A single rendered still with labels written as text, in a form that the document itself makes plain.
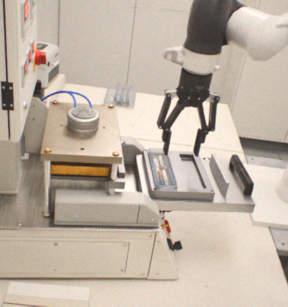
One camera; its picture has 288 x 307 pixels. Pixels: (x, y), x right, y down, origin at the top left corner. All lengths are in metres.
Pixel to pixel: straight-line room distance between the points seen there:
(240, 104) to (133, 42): 1.00
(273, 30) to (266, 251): 0.69
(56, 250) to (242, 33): 0.66
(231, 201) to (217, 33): 0.43
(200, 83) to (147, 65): 2.61
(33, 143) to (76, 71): 2.45
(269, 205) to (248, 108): 1.90
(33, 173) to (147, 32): 2.47
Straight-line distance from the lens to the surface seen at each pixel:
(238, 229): 1.39
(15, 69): 0.82
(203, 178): 1.13
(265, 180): 1.64
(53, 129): 1.03
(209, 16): 0.94
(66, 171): 0.99
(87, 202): 0.97
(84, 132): 1.01
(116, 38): 3.53
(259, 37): 0.93
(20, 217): 1.04
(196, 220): 1.38
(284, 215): 1.49
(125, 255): 1.08
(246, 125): 3.40
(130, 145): 1.21
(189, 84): 0.99
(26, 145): 1.26
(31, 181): 1.16
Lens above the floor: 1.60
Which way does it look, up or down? 31 degrees down
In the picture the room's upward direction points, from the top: 8 degrees clockwise
